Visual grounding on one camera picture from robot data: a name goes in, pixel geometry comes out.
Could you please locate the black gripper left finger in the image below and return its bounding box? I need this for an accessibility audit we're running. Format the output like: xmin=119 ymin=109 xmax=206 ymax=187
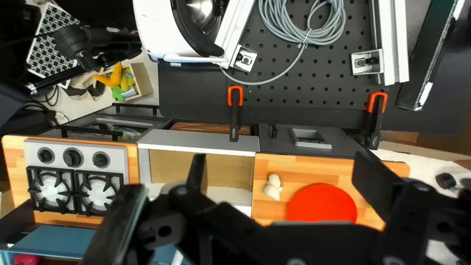
xmin=81 ymin=184 xmax=147 ymax=265

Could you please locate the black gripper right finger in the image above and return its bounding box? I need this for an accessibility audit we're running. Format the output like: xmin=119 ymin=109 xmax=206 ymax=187
xmin=352 ymin=152 xmax=405 ymax=219

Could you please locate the white animal plush toy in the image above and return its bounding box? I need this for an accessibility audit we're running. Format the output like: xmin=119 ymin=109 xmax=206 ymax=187
xmin=264 ymin=174 xmax=283 ymax=200

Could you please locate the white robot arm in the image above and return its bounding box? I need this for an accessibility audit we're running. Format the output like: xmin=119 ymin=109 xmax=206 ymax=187
xmin=81 ymin=0 xmax=406 ymax=265

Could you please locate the orange round plate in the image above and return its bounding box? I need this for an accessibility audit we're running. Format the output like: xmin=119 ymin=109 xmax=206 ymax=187
xmin=286 ymin=184 xmax=358 ymax=222

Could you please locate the toy stove with burners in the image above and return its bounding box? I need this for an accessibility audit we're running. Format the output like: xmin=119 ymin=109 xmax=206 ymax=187
xmin=24 ymin=140 xmax=130 ymax=217

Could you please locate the grey toy sink basin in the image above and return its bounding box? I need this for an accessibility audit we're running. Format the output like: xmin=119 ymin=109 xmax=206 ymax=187
xmin=137 ymin=130 xmax=261 ymax=208

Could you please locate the teal storage bin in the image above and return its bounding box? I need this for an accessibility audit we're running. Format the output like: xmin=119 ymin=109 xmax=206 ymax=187
xmin=0 ymin=225 xmax=94 ymax=265

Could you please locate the right orange black clamp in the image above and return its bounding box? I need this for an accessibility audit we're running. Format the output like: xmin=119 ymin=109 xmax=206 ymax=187
xmin=364 ymin=91 xmax=389 ymax=150

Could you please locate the orange black clamp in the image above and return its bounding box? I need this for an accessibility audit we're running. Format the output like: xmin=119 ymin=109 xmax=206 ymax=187
xmin=364 ymin=91 xmax=389 ymax=150
xmin=227 ymin=85 xmax=244 ymax=141

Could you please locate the black pegboard panel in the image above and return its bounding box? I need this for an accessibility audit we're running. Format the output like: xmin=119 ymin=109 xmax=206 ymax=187
xmin=158 ymin=0 xmax=433 ymax=130

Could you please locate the wooden tray with toys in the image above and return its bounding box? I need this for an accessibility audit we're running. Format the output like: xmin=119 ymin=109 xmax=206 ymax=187
xmin=94 ymin=63 xmax=153 ymax=102

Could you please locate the left orange black clamp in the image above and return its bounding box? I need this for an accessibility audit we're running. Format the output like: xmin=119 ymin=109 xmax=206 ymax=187
xmin=227 ymin=85 xmax=244 ymax=141

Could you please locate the aluminium extrusion rail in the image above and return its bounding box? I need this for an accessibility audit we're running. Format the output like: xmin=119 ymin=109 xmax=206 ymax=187
xmin=371 ymin=0 xmax=409 ymax=85

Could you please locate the grey coiled cable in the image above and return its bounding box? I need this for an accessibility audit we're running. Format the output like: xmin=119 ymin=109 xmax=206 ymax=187
xmin=218 ymin=0 xmax=347 ymax=87

